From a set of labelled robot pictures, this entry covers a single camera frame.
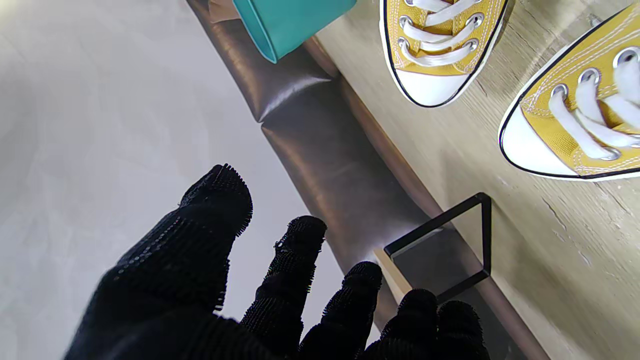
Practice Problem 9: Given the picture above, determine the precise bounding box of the small wooden black-legged bench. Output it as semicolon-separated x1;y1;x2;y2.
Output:
372;192;493;306

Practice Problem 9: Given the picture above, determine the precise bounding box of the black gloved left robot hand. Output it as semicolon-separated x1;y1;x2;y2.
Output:
62;164;491;360

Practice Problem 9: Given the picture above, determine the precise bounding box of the brown sofa cushion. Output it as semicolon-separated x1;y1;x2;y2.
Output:
207;0;242;24

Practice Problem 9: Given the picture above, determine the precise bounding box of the dark brown leather sofa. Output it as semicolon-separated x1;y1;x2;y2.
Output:
187;0;551;360

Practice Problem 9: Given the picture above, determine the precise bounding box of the green plastic basket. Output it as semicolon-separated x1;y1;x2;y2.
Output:
232;0;358;64

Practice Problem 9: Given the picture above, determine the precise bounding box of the yellow canvas sneaker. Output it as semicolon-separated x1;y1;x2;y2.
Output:
379;0;510;108
499;2;640;181

